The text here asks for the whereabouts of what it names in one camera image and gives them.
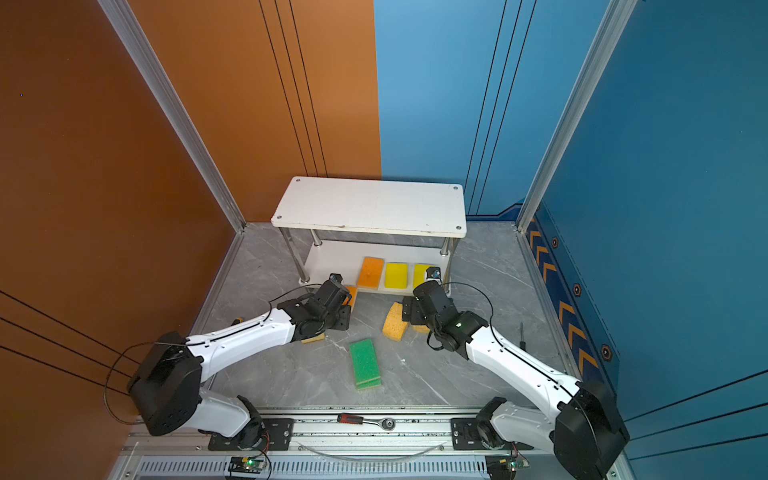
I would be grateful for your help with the pale yellow sponge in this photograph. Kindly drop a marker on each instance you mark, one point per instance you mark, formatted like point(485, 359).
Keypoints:
point(314, 339)

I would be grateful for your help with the green circuit board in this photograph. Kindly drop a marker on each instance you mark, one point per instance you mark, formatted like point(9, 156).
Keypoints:
point(248, 467)
point(505, 467)

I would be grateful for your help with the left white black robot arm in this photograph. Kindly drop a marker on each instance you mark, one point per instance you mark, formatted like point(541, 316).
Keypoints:
point(167, 388)

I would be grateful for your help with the green sponge bottom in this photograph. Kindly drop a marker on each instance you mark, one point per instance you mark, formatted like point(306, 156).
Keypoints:
point(369, 384)

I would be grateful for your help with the right green circuit board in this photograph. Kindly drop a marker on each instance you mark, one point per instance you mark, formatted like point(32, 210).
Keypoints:
point(505, 467)

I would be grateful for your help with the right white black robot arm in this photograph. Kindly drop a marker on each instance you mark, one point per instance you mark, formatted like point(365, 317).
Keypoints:
point(577, 421)

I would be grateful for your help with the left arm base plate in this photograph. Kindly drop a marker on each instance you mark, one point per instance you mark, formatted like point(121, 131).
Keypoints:
point(267, 435)

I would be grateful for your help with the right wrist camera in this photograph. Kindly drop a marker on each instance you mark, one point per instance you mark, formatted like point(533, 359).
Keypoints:
point(433, 273)

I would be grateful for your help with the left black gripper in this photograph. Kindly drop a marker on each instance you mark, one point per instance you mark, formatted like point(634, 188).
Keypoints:
point(346, 318)

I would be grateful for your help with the left green circuit board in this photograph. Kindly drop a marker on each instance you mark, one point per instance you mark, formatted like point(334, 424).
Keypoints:
point(248, 467)

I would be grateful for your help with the green sponge top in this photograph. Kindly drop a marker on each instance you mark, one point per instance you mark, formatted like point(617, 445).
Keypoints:
point(364, 361)

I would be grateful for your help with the orange sponge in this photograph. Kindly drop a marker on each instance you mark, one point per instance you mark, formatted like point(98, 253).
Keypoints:
point(370, 273)
point(353, 292)

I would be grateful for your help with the green sponge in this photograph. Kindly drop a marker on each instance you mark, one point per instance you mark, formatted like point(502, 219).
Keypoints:
point(364, 361)
point(369, 384)

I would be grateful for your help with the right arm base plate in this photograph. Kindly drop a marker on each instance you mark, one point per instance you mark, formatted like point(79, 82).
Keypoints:
point(471, 434)

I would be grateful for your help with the white two-tier shelf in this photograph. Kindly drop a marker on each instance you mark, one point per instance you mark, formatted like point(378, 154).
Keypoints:
point(330, 225)

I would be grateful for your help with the red handled ratchet wrench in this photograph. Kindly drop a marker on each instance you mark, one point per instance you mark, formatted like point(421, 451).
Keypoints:
point(386, 424)

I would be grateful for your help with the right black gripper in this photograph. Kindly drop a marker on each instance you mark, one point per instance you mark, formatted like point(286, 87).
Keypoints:
point(412, 302)

